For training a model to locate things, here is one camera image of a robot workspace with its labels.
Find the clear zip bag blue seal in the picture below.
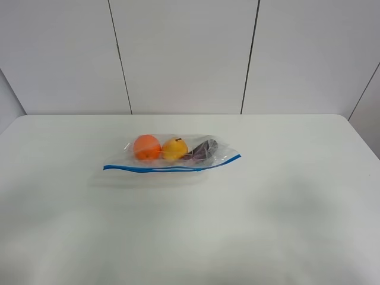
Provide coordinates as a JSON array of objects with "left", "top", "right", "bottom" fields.
[{"left": 103, "top": 134, "right": 241, "bottom": 173}]

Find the dark purple eggplant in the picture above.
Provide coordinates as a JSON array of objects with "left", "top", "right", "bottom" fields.
[{"left": 180, "top": 139, "right": 219, "bottom": 162}]

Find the yellow pear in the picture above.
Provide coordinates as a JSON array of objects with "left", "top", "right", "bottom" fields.
[{"left": 161, "top": 137, "right": 188, "bottom": 161}]

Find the orange fruit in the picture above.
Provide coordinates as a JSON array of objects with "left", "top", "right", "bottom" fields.
[{"left": 133, "top": 135, "right": 161, "bottom": 161}]

